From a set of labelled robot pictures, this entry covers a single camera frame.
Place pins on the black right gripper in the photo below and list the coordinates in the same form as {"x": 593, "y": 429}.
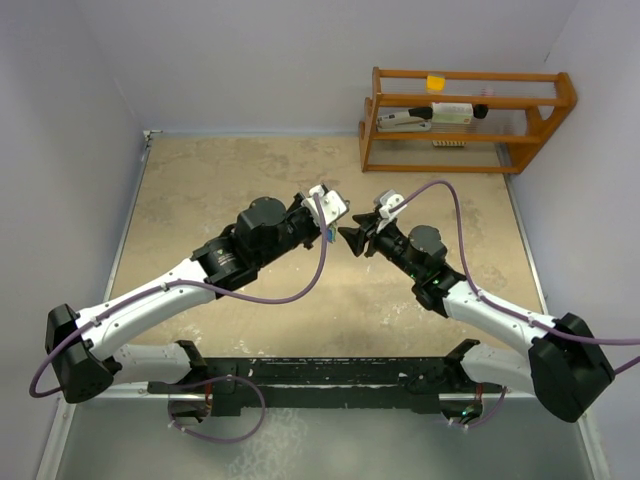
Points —
{"x": 357, "y": 237}

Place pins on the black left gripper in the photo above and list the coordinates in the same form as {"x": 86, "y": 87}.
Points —
{"x": 297, "y": 206}

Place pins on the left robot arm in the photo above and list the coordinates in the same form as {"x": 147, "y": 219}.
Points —
{"x": 91, "y": 350}

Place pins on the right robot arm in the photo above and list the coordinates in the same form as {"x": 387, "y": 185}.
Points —
{"x": 554, "y": 359}

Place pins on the strip of staples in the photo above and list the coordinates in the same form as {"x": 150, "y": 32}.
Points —
{"x": 449, "y": 144}

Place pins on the wooden rack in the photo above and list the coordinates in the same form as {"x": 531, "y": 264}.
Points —
{"x": 525, "y": 110}

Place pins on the white stapler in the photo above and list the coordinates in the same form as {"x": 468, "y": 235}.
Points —
{"x": 412, "y": 120}

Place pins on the white box with red label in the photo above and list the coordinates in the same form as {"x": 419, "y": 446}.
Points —
{"x": 452, "y": 113}

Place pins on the yellow block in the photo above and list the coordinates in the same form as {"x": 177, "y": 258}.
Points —
{"x": 435, "y": 84}

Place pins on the small black object on rack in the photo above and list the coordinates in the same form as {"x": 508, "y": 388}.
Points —
{"x": 480, "y": 111}

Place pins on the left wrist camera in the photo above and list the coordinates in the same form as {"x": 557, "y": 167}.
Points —
{"x": 330, "y": 202}

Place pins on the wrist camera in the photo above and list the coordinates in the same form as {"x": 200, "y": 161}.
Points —
{"x": 330, "y": 202}
{"x": 389, "y": 204}

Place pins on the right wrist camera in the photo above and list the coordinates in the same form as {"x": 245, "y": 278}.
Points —
{"x": 389, "y": 204}

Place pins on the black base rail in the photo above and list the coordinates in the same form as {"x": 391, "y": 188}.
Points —
{"x": 417, "y": 384}

